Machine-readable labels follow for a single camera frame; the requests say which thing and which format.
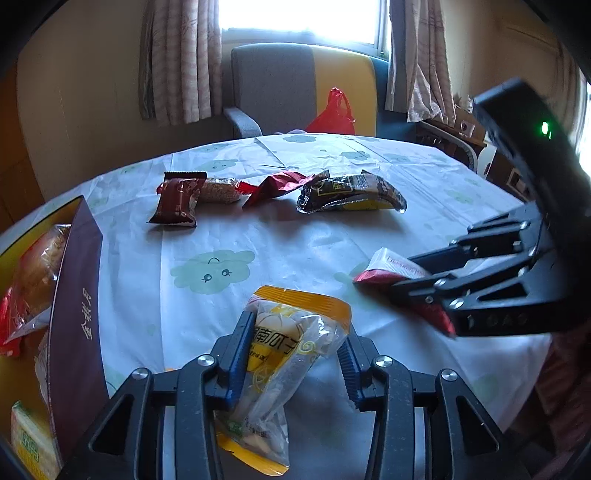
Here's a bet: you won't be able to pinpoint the grey metal chair frame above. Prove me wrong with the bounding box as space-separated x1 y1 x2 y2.
416 122 479 172

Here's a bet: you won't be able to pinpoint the grain bar packet red ends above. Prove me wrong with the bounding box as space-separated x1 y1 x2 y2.
198 176 256 204

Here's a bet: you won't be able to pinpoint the grey yellow blue sofa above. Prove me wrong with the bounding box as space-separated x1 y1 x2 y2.
223 42 416 139

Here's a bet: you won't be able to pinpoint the green-ended gold bar packet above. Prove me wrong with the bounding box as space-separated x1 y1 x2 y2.
10 401 62 480

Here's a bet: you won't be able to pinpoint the round bread packet red label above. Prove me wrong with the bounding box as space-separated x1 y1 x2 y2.
9 224 72 324

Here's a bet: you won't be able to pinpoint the cardboard box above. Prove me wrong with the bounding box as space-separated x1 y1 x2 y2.
455 95 486 140

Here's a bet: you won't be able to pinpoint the yellow clear cake packet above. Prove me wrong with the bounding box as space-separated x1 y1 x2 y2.
216 285 352 476

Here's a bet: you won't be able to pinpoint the black and yellow snack packet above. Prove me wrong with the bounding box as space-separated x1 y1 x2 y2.
295 171 408 214

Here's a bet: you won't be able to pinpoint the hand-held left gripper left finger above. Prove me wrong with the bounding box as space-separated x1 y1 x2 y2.
69 310 258 480

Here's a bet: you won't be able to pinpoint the small red foil packet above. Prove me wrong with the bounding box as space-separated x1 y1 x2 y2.
242 170 331 208

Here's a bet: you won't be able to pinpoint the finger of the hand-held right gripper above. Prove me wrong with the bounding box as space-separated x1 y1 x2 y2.
390 258 555 340
409 205 548 280

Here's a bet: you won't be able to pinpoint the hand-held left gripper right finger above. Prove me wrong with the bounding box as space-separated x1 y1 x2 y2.
336 323 518 480

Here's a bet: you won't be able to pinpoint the red and white snack packet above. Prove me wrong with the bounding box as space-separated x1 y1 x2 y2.
353 248 458 339

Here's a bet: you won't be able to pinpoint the maroon box with gold inside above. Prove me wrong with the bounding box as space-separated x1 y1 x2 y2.
0 196 114 480

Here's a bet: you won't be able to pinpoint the beige patterned curtain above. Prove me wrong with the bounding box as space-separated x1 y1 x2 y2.
139 0 222 127
385 0 455 123

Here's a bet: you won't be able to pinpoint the maroon snack packet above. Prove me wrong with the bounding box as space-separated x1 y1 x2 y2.
148 172 207 228

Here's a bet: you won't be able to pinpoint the large red foil packet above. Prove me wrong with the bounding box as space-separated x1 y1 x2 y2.
0 286 31 357

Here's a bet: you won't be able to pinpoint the red plastic bag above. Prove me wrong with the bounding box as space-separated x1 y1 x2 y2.
305 88 355 136

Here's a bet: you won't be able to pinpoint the window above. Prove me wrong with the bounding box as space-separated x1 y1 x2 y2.
217 0 391 47

